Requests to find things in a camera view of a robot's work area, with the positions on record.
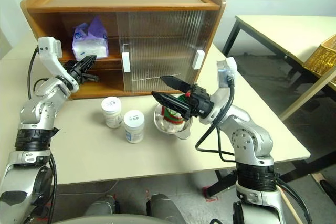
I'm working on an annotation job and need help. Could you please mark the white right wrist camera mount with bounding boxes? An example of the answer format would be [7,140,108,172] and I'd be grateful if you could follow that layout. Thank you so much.
[201,56,238,125]

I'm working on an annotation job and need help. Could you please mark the dark grey rounded shape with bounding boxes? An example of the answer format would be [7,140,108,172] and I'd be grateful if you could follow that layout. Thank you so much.
[83,195,118,217]
[146,194,186,224]

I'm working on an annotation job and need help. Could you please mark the white door handle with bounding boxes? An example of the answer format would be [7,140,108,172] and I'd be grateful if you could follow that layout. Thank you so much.
[121,52,131,73]
[192,49,206,70]

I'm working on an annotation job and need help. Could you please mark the light wooden stick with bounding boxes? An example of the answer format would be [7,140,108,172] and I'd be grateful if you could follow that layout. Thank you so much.
[280,195,304,224]

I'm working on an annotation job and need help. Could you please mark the silver robot torso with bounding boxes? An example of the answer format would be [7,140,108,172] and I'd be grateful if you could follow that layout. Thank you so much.
[54,214,165,224]

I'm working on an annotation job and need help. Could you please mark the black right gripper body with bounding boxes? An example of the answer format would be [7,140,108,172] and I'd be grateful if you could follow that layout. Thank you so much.
[187,83,217,120]

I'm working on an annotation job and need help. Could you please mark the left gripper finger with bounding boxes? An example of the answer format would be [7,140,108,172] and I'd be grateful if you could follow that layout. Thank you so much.
[77,55,98,71]
[81,72,100,83]

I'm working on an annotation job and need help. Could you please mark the cream table with black legs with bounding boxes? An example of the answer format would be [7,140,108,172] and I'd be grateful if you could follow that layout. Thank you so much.
[222,15,336,96]

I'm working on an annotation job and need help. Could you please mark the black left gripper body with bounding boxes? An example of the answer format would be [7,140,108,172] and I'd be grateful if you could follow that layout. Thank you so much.
[62,60,86,84]

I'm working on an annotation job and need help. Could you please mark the white plastic bottle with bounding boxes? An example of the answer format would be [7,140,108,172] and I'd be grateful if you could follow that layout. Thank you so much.
[101,97,123,130]
[123,110,145,144]

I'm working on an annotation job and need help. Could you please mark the yellow wicker basket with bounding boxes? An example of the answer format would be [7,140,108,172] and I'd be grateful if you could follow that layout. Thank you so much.
[303,34,336,78]

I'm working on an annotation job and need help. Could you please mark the metal bowl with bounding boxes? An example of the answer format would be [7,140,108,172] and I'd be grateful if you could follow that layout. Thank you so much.
[153,103,194,140]

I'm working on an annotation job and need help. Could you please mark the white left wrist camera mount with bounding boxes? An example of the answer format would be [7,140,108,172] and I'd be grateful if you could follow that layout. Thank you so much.
[36,37,79,93]

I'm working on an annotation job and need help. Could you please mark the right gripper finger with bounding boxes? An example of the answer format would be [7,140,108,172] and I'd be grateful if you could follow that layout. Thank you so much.
[159,74,195,94]
[151,90,191,120]

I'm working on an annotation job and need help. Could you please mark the purple and white tissue pack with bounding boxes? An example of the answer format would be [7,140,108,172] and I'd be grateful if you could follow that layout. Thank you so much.
[71,15,110,61]

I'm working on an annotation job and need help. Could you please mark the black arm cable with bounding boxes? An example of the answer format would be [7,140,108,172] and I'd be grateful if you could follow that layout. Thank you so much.
[195,76,238,163]
[27,47,52,98]

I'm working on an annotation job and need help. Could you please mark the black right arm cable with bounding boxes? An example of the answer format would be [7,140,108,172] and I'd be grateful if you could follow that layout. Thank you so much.
[195,76,238,163]

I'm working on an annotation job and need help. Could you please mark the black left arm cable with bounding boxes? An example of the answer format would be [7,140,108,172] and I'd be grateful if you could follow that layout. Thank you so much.
[27,47,52,98]

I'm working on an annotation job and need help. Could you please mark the light wooden frame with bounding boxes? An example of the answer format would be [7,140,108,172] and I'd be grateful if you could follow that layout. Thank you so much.
[279,65,336,123]

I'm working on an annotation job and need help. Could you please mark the black table frame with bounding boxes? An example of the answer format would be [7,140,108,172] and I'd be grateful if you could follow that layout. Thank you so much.
[207,153,336,198]

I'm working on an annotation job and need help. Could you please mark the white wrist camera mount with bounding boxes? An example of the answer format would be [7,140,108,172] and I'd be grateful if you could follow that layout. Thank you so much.
[201,56,238,125]
[36,37,79,93]

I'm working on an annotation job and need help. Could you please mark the ribbed glass sliding door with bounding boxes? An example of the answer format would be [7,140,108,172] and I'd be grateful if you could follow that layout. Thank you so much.
[125,10,220,92]
[116,10,211,94]

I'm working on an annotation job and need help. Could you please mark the green red white plush toy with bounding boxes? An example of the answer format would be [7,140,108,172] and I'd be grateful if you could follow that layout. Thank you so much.
[160,93,186,133]

